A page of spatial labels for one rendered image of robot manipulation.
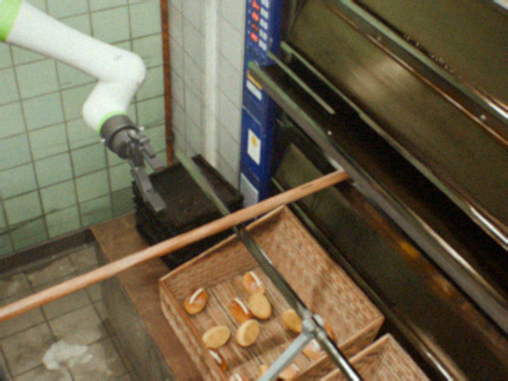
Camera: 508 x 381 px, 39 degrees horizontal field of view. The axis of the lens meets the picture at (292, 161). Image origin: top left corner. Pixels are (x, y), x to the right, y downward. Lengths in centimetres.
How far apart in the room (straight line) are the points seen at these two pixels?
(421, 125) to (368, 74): 22
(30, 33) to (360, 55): 82
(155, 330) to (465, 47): 140
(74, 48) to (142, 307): 98
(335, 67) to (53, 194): 169
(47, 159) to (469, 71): 204
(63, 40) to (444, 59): 93
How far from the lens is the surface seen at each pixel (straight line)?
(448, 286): 187
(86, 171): 326
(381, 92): 182
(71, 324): 324
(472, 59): 154
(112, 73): 193
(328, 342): 169
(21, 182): 318
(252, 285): 248
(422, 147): 173
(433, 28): 161
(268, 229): 248
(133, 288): 256
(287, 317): 240
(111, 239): 272
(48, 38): 189
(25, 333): 325
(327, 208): 222
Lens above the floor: 253
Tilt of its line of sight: 40 degrees down
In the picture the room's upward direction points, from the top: 6 degrees clockwise
